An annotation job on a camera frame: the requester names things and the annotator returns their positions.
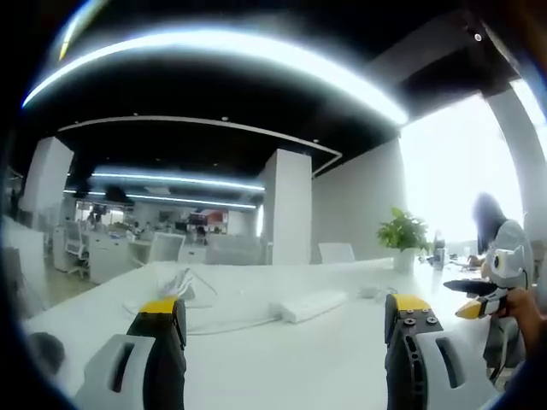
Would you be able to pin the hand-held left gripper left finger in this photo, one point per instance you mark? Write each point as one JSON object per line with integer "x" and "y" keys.
{"x": 128, "y": 376}

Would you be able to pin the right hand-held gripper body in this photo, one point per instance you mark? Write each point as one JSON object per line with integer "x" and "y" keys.
{"x": 506, "y": 267}

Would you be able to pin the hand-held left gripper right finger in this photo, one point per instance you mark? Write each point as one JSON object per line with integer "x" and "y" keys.
{"x": 427, "y": 363}

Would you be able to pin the white power strip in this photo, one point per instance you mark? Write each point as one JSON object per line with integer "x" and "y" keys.
{"x": 305, "y": 305}

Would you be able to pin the white desk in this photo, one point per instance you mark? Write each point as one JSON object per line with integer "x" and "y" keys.
{"x": 278, "y": 367}

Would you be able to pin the long ceiling light strip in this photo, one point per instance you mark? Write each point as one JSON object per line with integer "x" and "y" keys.
{"x": 222, "y": 42}

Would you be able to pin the person's right hand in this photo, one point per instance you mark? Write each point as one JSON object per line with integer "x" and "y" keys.
{"x": 519, "y": 309}

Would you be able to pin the green potted plant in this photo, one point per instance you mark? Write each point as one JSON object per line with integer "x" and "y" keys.
{"x": 404, "y": 235}

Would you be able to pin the white office chair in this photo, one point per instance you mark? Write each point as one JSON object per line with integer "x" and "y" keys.
{"x": 77, "y": 245}
{"x": 167, "y": 247}
{"x": 337, "y": 252}

